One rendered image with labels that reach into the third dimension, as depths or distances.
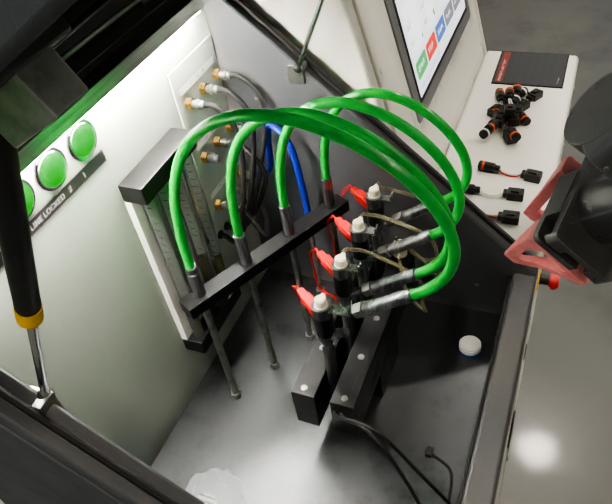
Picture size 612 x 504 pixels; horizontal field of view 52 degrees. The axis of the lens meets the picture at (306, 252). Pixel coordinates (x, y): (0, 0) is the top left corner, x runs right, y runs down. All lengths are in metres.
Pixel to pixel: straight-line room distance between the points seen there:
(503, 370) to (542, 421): 1.10
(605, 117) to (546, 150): 0.94
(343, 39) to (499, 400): 0.59
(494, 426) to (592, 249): 0.47
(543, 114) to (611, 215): 0.99
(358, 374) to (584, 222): 0.52
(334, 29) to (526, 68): 0.75
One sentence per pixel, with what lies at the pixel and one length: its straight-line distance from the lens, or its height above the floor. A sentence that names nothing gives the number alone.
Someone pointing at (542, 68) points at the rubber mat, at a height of 0.98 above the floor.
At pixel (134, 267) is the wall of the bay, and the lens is 0.95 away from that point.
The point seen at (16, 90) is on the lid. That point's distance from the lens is 0.29.
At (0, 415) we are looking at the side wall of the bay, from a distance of 0.63.
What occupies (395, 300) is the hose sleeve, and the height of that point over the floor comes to 1.19.
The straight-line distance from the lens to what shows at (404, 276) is 0.88.
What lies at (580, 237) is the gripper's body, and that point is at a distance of 0.54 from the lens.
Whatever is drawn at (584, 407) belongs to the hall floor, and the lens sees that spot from 2.17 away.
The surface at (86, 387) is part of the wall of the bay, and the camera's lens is 0.93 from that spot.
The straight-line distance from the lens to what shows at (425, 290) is 0.76.
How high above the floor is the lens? 1.78
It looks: 43 degrees down
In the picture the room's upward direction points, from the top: 10 degrees counter-clockwise
